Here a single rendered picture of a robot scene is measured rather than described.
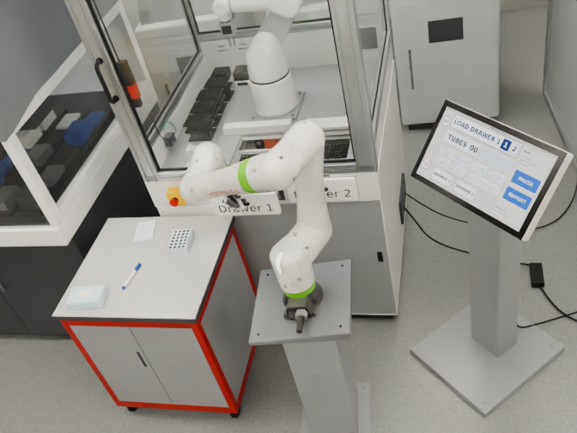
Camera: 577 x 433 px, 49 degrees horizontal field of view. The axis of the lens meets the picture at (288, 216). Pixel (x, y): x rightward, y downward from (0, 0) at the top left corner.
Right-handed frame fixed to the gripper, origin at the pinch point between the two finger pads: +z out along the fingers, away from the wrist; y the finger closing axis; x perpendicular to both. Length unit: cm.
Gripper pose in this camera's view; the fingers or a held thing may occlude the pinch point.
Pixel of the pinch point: (238, 204)
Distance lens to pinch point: 257.6
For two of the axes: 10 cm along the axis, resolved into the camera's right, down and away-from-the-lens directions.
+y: -1.1, 8.8, -4.6
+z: 2.5, 4.7, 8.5
